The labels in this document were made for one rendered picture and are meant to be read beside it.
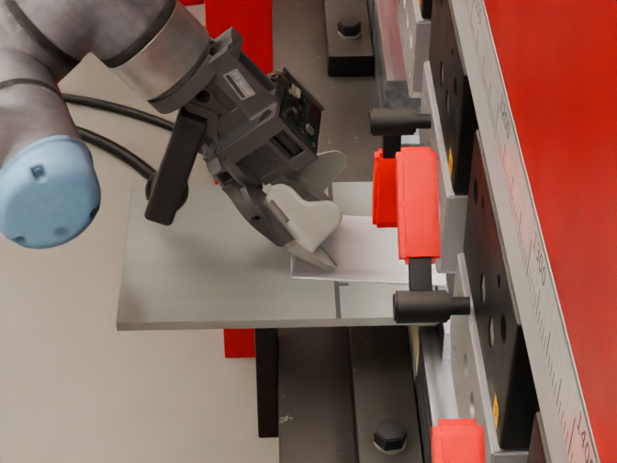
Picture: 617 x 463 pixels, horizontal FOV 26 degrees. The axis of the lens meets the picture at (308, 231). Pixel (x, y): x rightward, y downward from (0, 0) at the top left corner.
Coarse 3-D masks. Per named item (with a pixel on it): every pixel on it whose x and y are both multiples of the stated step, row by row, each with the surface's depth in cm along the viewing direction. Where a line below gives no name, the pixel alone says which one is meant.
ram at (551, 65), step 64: (512, 0) 60; (576, 0) 47; (512, 64) 60; (576, 64) 47; (512, 128) 60; (576, 128) 48; (576, 192) 48; (512, 256) 61; (576, 256) 48; (576, 320) 48
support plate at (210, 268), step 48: (144, 192) 121; (192, 192) 121; (336, 192) 121; (144, 240) 116; (192, 240) 116; (240, 240) 116; (144, 288) 111; (192, 288) 111; (240, 288) 111; (288, 288) 111; (384, 288) 111; (432, 288) 111
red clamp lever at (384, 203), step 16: (384, 112) 88; (400, 112) 88; (384, 128) 87; (400, 128) 87; (416, 128) 88; (384, 144) 89; (400, 144) 89; (384, 160) 89; (384, 176) 90; (384, 192) 91; (384, 208) 92; (384, 224) 93
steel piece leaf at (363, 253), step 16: (352, 224) 117; (368, 224) 117; (336, 240) 116; (352, 240) 116; (368, 240) 116; (384, 240) 116; (336, 256) 114; (352, 256) 114; (368, 256) 114; (384, 256) 114; (304, 272) 113; (320, 272) 113; (336, 272) 113; (352, 272) 113; (368, 272) 113; (384, 272) 113; (400, 272) 113
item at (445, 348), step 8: (448, 280) 113; (440, 288) 111; (448, 288) 113; (448, 320) 108; (440, 328) 110; (448, 328) 108; (440, 336) 110; (448, 336) 108; (440, 344) 110; (448, 344) 108; (448, 352) 109
